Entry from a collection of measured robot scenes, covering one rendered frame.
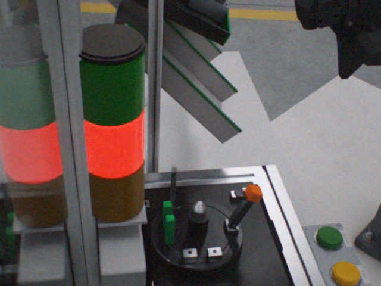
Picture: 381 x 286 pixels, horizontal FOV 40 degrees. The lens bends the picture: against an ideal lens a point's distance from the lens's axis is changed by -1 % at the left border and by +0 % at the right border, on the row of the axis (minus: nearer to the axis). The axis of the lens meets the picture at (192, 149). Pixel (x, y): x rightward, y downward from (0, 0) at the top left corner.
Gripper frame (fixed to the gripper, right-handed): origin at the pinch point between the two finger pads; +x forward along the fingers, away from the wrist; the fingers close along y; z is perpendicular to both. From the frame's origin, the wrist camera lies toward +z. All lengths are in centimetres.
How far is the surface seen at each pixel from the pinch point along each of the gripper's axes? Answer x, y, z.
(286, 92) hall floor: 126, -172, -67
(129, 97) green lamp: -13.0, 26.2, 30.3
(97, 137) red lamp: -9.7, 26.3, 32.7
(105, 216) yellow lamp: -1.4, 26.4, 32.5
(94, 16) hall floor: 126, -268, 35
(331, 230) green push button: 28.2, 5.8, -2.2
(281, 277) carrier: 28.4, 13.5, 8.2
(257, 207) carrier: 28.4, -0.6, 8.2
